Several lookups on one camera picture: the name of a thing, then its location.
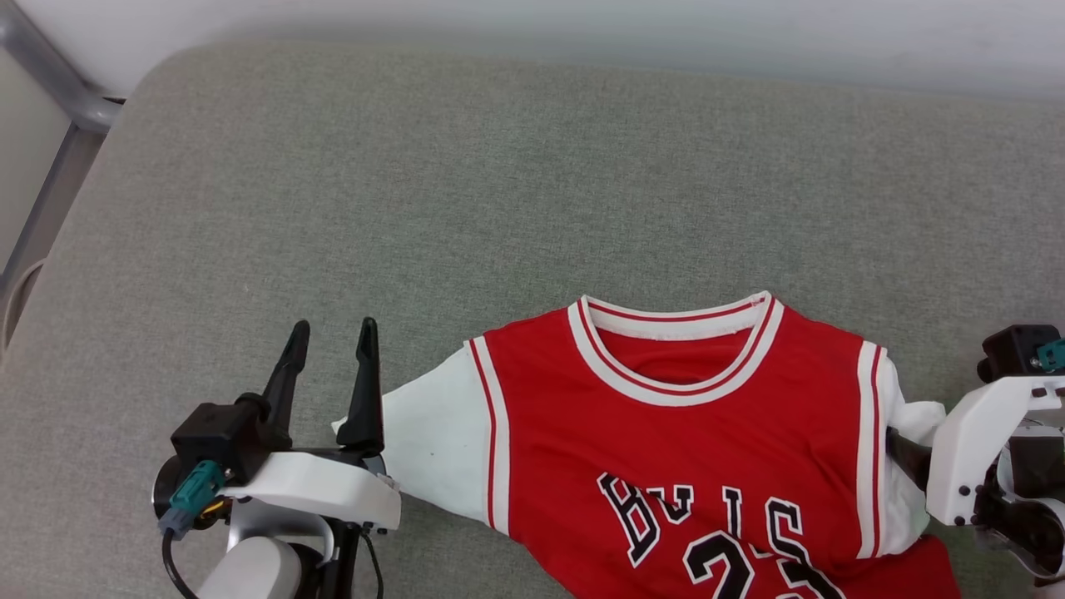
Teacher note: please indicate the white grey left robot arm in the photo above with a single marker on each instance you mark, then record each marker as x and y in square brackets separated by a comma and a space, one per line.
[254, 570]

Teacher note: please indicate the red basketball jersey white sleeves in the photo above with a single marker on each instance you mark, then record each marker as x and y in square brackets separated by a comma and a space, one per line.
[666, 466]

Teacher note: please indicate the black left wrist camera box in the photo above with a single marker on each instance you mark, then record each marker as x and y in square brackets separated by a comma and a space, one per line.
[225, 437]

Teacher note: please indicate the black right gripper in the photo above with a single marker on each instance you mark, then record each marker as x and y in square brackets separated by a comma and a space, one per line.
[1032, 516]

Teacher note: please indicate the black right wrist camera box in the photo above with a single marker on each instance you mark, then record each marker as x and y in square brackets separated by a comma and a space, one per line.
[1011, 349]

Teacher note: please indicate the teal right camera connector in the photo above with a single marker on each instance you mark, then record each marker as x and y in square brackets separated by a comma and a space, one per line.
[1052, 356]

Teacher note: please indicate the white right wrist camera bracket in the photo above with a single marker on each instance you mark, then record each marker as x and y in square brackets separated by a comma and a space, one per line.
[969, 449]

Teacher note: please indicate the grey fabric sofa cushion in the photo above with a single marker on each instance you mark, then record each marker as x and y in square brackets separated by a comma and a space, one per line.
[499, 208]

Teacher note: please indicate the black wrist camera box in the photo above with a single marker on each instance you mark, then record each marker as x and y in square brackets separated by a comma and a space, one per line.
[225, 437]
[1011, 349]

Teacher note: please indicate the teal left camera connector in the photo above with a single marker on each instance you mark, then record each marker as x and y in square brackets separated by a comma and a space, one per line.
[193, 492]

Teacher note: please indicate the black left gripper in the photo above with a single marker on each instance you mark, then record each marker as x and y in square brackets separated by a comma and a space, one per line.
[345, 566]

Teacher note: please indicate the teal camera connector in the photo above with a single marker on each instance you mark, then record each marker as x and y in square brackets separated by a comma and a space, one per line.
[1052, 356]
[193, 492]

